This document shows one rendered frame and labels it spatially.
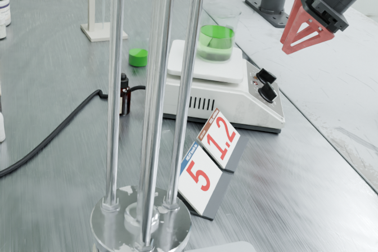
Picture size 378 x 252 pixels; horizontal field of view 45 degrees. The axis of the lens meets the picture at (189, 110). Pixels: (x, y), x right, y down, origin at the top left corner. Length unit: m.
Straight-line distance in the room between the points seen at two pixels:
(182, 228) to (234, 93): 0.41
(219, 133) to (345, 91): 0.35
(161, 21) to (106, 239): 0.15
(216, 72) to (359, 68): 0.44
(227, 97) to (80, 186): 0.26
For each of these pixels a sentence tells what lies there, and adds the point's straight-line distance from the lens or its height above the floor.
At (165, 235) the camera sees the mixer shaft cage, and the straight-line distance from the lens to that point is 0.31.
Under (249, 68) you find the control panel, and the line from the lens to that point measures 0.79.
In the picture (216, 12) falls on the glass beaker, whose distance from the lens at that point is 0.76.
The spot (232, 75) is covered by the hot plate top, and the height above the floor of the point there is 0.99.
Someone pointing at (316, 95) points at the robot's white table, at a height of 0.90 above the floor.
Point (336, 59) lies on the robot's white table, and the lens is 1.08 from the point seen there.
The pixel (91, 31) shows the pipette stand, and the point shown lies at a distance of 1.01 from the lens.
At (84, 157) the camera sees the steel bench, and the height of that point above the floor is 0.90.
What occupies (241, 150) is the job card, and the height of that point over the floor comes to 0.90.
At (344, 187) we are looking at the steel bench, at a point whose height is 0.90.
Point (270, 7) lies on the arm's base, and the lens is 1.24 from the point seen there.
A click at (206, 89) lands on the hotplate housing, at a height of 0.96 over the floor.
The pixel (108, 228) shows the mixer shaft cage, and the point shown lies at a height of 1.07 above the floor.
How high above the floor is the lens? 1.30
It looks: 31 degrees down
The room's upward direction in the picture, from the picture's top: 8 degrees clockwise
